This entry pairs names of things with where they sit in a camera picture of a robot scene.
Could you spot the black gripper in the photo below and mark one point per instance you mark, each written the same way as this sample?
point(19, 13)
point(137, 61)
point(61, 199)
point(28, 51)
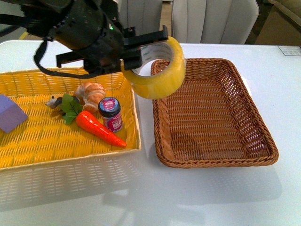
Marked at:
point(92, 32)

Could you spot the brown wicker basket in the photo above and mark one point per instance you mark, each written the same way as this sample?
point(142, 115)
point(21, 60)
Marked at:
point(211, 121)

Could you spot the yellow woven basket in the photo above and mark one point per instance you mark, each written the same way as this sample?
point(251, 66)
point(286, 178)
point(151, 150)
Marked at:
point(44, 138)

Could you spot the left grey upholstered chair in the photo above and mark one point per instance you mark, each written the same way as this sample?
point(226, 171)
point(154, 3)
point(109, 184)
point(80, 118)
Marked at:
point(144, 15)

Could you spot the grey upholstered chair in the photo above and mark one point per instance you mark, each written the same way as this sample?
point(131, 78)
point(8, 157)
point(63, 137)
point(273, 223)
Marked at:
point(144, 15)
point(213, 21)

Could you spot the toy croissant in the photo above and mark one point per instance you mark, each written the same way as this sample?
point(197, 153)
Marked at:
point(90, 94)

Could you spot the small pink-labelled jar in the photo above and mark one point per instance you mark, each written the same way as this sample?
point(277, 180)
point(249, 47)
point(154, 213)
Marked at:
point(110, 111)

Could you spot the right grey upholstered chair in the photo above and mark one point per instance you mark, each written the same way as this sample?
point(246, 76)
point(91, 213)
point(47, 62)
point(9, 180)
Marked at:
point(213, 21)

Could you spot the orange toy carrot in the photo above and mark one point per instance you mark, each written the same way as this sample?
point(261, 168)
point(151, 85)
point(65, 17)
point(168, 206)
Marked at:
point(73, 112)

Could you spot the toy panda figure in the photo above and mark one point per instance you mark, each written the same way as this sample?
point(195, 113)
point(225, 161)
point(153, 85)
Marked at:
point(54, 102)

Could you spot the purple foam cube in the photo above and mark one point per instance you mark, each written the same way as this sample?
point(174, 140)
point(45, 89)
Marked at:
point(11, 115)

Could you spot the white label sticker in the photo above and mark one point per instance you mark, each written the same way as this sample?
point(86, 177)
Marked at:
point(290, 50)

